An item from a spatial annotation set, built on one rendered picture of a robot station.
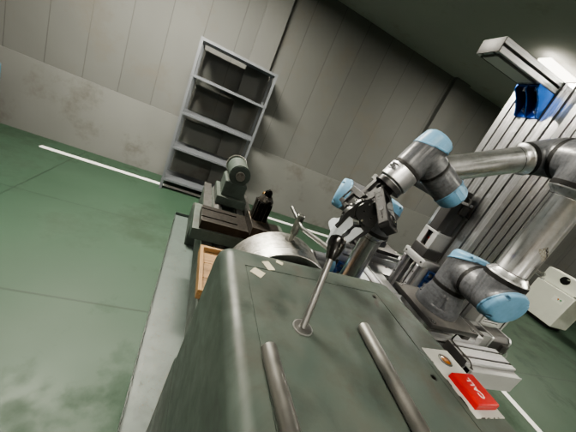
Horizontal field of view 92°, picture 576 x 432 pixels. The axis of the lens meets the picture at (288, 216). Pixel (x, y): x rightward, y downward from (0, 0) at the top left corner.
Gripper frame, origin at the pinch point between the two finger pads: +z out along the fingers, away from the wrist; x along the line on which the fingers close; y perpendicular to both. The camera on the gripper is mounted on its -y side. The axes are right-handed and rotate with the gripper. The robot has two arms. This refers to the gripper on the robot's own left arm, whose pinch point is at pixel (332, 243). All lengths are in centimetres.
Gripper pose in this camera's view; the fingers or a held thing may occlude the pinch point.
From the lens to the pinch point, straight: 69.1
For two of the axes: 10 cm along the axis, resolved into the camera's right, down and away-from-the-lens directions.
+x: -6.5, -5.9, -4.7
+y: -2.4, -4.3, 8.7
